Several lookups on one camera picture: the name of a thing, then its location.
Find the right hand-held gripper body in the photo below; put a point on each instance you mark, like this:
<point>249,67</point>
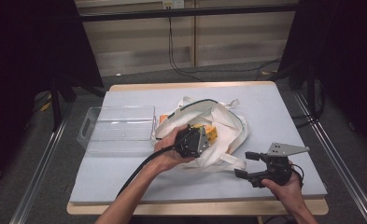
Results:
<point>276,169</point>

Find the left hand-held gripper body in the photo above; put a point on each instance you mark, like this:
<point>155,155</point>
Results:
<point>190,141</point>

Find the yellow packet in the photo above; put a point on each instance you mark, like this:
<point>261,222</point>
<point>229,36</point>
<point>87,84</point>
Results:
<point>211,133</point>

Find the white tote bag coloured dots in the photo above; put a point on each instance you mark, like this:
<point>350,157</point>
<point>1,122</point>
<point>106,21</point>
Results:
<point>224,124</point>

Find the person's right hand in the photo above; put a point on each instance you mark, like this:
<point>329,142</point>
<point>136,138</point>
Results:
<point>285,191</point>

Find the person's left hand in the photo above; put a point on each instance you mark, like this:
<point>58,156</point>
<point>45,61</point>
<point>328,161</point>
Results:
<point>170,155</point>

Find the light grey table mat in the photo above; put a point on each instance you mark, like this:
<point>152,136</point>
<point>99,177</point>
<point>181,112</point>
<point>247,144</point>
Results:
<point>265,102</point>

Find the clear plastic container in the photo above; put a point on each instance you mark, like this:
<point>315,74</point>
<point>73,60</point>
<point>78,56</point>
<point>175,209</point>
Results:
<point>122,133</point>

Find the black curtain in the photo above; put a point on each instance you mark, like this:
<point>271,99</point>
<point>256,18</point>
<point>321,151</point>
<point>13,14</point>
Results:
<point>346,62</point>
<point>22,77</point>

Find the black horizontal bar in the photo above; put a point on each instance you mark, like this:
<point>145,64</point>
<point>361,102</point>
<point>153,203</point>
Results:
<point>184,12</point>

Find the black stand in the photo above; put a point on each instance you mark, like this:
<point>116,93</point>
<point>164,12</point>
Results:
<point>56,102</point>

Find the metal floor rail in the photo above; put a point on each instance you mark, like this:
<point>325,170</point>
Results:
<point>38,168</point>
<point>340,165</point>

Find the white wall outlet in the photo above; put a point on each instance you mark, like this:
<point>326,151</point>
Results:
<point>173,3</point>

